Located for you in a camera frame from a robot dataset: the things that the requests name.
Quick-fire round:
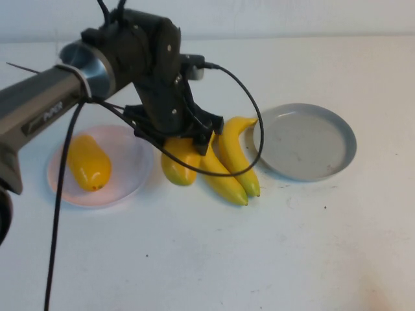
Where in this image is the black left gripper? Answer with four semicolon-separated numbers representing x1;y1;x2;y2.
124;74;224;155

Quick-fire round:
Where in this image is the orange mango with green tip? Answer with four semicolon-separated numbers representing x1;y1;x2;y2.
161;135;204;187

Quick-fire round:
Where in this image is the yellow banana with stubby stem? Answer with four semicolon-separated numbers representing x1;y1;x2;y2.
197;132;250;207

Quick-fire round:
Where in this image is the plain yellow-orange mango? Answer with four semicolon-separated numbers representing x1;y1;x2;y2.
67;134;113;192

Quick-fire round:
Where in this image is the pink round plate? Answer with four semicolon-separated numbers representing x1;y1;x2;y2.
46;125;154;211

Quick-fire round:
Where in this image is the grey-blue round plate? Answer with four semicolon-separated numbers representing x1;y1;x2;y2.
252;102;357;183

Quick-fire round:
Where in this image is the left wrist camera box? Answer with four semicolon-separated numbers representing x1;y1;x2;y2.
180;53;207;80

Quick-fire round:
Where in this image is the white cable tie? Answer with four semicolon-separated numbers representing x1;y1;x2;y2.
56;63;95;103

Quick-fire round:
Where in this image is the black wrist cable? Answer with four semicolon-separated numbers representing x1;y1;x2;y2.
96;0;129;25

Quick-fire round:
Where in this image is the black camera cable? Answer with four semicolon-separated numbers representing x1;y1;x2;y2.
43;60;265;311

